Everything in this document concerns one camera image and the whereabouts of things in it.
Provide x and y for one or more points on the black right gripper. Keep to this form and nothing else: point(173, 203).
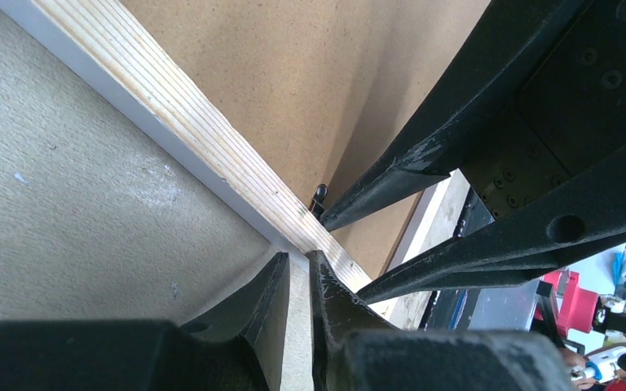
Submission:
point(548, 125)

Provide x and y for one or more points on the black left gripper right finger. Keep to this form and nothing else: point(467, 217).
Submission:
point(356, 349)

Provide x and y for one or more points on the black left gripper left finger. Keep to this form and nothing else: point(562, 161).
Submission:
point(236, 345)

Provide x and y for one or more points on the white wooden picture frame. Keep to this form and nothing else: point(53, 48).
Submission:
point(107, 47)

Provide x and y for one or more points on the brown cardboard backing board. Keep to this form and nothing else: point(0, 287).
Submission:
point(318, 88)

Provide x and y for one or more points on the small metal retaining clip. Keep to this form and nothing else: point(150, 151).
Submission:
point(316, 206)

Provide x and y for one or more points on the red plastic object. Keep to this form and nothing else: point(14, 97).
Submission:
point(563, 305)

